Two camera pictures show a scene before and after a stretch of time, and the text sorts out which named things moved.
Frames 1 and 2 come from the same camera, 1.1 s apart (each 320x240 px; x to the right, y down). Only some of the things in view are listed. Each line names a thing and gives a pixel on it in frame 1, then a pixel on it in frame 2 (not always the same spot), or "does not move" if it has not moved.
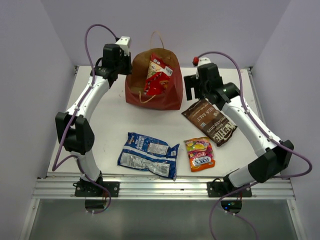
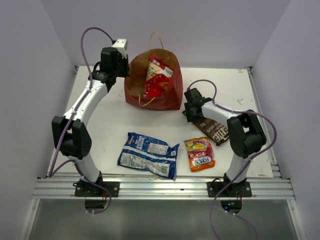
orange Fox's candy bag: (200, 153) does not move
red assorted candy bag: (157, 78) does not move
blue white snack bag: (141, 153) does not move
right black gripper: (191, 81) to (190, 117)
